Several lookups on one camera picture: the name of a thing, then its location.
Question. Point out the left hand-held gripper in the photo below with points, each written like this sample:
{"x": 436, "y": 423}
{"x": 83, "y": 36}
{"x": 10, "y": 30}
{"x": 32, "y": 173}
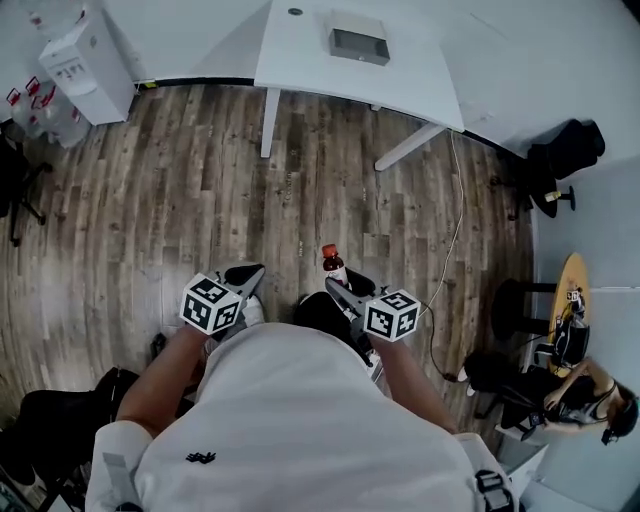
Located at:
{"x": 212, "y": 305}

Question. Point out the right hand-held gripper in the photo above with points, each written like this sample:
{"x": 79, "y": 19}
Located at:
{"x": 390, "y": 315}

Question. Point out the small red-capped bottle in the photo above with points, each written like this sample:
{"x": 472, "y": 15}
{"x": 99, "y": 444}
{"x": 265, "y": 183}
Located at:
{"x": 333, "y": 265}

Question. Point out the grey box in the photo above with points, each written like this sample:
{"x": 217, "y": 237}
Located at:
{"x": 359, "y": 43}

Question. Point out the person's left forearm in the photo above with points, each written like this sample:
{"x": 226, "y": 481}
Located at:
{"x": 161, "y": 372}

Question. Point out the person's right forearm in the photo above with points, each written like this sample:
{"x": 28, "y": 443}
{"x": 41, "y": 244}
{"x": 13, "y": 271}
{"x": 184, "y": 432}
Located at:
{"x": 415, "y": 385}

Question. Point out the small yellow bottle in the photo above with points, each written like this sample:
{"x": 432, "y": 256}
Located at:
{"x": 551, "y": 196}

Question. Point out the person's white shoe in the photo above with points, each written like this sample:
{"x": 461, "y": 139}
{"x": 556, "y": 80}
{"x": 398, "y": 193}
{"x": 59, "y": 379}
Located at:
{"x": 374, "y": 361}
{"x": 252, "y": 312}

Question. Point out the person's black trouser leg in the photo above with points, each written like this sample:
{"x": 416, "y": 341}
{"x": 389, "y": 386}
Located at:
{"x": 322, "y": 315}

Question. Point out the person's white shirt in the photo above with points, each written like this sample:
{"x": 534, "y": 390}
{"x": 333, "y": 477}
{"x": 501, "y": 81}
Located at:
{"x": 295, "y": 425}

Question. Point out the black round stool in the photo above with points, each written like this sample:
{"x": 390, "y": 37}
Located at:
{"x": 512, "y": 310}

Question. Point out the white desk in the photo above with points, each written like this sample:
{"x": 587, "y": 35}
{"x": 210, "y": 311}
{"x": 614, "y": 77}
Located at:
{"x": 350, "y": 80}

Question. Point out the round wooden table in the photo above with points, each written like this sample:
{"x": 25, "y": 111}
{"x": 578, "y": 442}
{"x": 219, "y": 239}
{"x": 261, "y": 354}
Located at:
{"x": 575, "y": 272}

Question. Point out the black device on table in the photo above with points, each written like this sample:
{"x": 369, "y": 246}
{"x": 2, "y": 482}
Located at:
{"x": 572, "y": 332}

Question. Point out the black office chair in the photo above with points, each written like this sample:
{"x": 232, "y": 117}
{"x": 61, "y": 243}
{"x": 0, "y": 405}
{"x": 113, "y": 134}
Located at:
{"x": 55, "y": 425}
{"x": 20, "y": 175}
{"x": 567, "y": 155}

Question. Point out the pack of water bottles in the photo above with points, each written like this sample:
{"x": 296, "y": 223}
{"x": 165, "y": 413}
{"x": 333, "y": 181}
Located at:
{"x": 47, "y": 117}

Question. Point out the white water dispenser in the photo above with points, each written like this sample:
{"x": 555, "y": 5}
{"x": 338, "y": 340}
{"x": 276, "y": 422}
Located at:
{"x": 82, "y": 65}

